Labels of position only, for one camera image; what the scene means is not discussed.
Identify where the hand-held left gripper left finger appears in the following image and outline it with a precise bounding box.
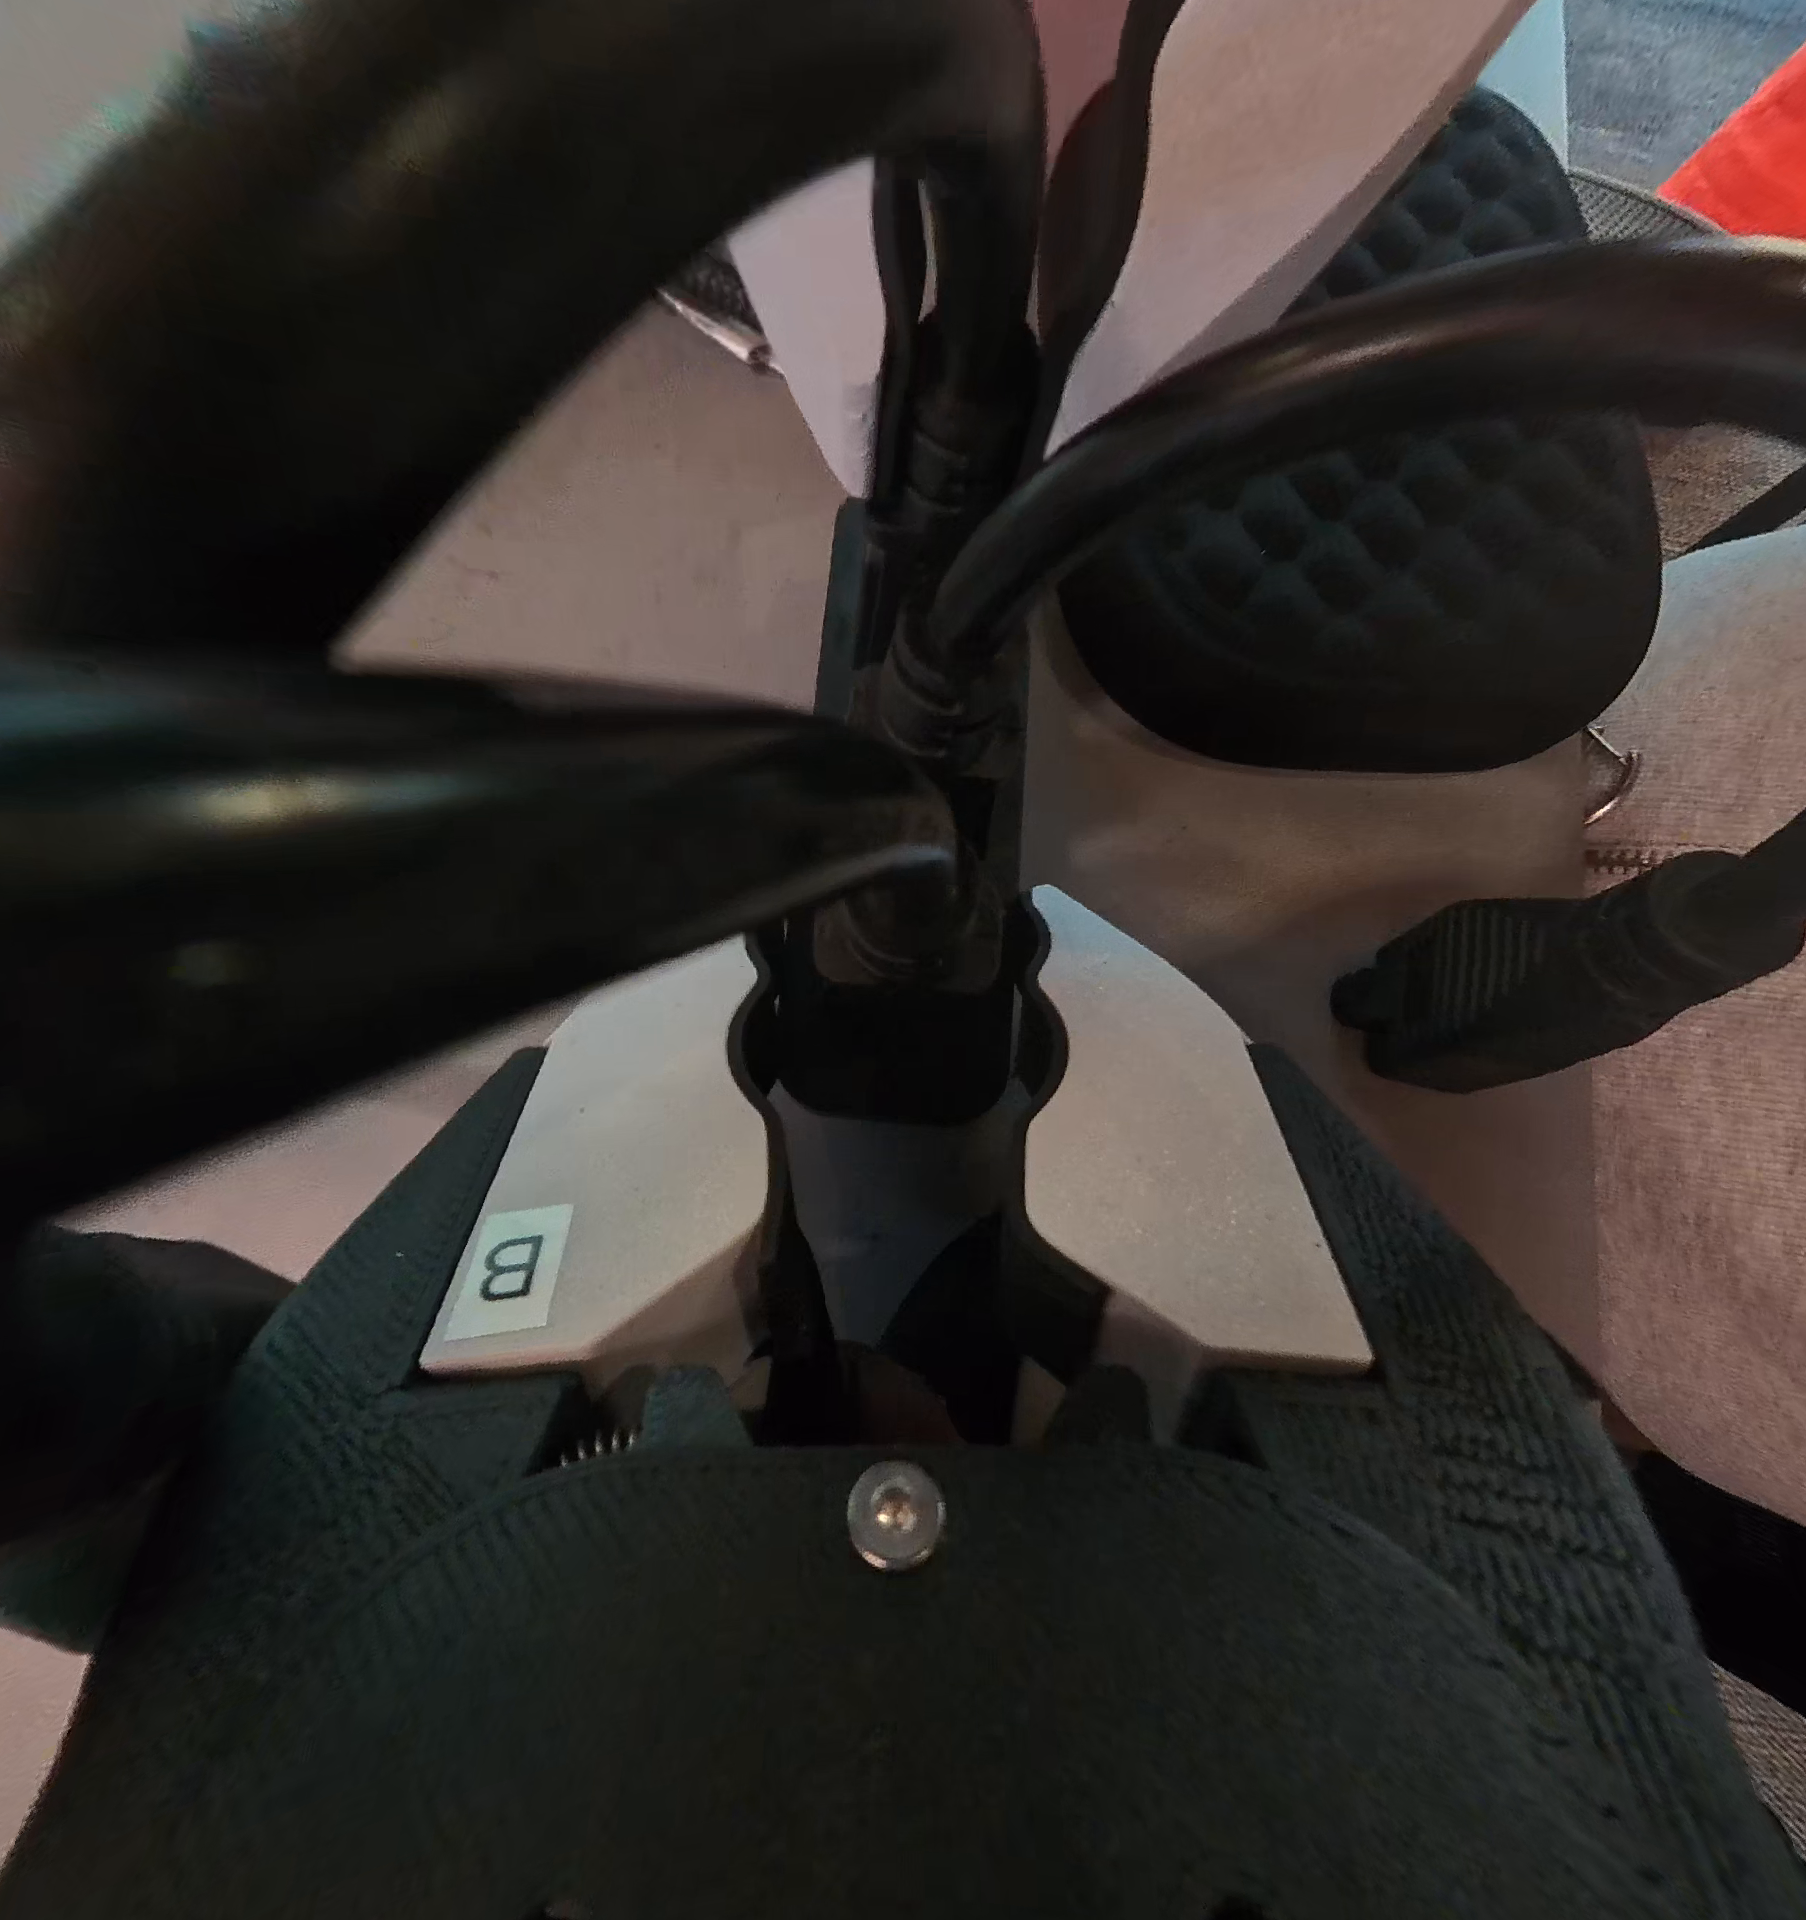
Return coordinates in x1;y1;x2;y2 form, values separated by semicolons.
421;936;789;1379

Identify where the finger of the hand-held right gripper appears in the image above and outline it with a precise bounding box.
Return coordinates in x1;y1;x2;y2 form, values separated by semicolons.
722;157;905;497
1044;0;1538;444

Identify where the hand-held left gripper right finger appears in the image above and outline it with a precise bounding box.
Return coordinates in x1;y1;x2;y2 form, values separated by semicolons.
1015;885;1378;1375

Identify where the black power cord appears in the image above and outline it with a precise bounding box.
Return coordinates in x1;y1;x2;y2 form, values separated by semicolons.
879;239;1806;1090
0;0;1047;662
0;652;1002;1202

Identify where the black power strip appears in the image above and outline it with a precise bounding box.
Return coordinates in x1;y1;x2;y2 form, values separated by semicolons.
660;248;1032;1128

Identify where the orange object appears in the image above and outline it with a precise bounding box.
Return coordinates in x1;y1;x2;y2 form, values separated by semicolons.
1657;0;1806;250

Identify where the metal ring clip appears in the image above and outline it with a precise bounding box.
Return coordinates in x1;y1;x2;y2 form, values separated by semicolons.
1581;725;1663;877

